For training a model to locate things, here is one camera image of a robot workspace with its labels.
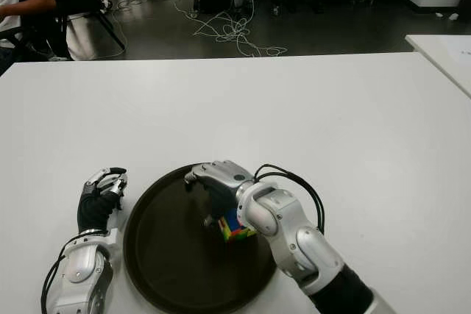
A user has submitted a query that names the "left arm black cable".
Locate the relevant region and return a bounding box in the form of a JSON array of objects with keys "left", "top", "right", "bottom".
[{"left": 40, "top": 233, "right": 80, "bottom": 314}]

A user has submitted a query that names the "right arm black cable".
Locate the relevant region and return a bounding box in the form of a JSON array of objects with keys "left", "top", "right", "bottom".
[{"left": 253, "top": 163, "right": 325, "bottom": 234}]

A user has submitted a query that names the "multicoloured Rubik's cube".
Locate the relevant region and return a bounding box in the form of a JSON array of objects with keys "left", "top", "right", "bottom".
[{"left": 217, "top": 209, "right": 258, "bottom": 244}]

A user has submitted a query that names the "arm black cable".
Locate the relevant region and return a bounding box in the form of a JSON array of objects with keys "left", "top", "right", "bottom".
[
  {"left": 253, "top": 163, "right": 325, "bottom": 234},
  {"left": 40, "top": 233, "right": 80, "bottom": 314}
]

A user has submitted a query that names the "white side table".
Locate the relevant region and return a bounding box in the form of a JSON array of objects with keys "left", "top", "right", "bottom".
[{"left": 404, "top": 34, "right": 471, "bottom": 98}]

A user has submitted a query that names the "black office chair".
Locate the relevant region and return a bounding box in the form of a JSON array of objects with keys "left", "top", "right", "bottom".
[{"left": 20, "top": 0, "right": 127, "bottom": 61}]

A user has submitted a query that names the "tangled white floor cable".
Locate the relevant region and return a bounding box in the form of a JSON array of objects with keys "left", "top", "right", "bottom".
[{"left": 172, "top": 0, "right": 288, "bottom": 58}]

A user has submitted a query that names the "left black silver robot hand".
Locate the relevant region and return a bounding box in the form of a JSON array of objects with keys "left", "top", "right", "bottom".
[{"left": 76, "top": 166, "right": 129, "bottom": 234}]

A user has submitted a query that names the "dark brown round plate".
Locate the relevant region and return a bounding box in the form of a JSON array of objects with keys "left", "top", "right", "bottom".
[{"left": 123, "top": 163, "right": 284, "bottom": 311}]

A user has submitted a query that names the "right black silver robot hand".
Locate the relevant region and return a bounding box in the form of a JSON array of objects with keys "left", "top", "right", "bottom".
[{"left": 183, "top": 160, "right": 255, "bottom": 227}]

